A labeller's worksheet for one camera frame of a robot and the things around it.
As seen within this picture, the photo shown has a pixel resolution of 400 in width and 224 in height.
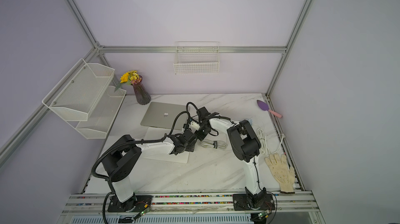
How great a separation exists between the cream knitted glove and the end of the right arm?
16.4 inches

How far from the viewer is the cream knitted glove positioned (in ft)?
2.62

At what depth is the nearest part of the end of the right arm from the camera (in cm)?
75
